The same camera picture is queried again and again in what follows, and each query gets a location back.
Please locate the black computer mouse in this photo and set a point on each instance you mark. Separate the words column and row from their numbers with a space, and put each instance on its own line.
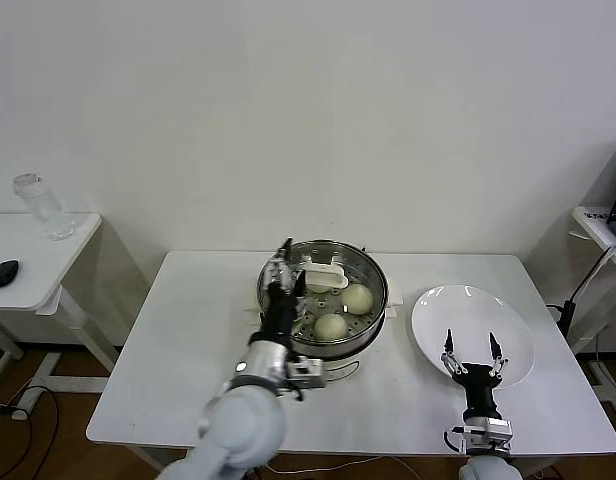
column 3, row 272

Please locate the white side table with mouse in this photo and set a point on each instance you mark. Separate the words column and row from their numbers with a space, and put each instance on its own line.
column 38, row 280

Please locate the black power adapter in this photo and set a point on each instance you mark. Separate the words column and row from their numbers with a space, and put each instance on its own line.
column 566, row 320

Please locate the white electric cooker pot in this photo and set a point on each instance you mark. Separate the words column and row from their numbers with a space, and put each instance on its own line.
column 345, row 367

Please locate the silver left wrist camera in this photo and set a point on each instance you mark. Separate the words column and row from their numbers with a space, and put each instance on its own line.
column 308, row 372

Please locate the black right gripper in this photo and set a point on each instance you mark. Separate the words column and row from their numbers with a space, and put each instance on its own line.
column 478, row 382

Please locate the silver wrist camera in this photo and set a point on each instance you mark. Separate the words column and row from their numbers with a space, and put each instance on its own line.
column 308, row 372
column 498, row 432

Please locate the stainless steel steamer basket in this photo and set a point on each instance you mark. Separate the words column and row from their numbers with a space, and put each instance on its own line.
column 348, row 349

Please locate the clear glass jar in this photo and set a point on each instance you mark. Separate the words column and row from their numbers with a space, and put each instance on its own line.
column 43, row 205

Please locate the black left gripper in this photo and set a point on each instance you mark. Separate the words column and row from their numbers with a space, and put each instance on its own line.
column 280, row 315

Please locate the white round plate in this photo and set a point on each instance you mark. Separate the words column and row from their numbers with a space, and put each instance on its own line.
column 468, row 320

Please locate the white steamed baozi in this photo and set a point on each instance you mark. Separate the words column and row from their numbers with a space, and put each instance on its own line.
column 319, row 289
column 357, row 300
column 331, row 327

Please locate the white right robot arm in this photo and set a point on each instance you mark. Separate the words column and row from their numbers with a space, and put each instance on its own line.
column 488, row 472

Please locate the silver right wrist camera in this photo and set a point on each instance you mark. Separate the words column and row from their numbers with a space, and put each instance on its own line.
column 498, row 432

